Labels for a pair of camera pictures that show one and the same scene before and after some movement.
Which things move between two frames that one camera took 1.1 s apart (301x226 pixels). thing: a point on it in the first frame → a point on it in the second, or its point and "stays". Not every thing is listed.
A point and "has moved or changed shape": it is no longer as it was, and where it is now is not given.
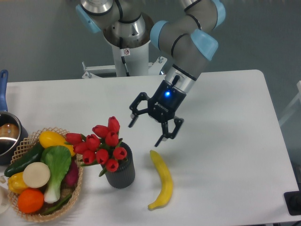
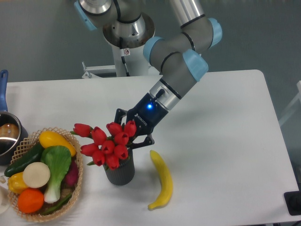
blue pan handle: (3, 76) stays
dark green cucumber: (35, 156) stays
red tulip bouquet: (102, 147) has moved or changed shape
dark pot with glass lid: (11, 132) stays
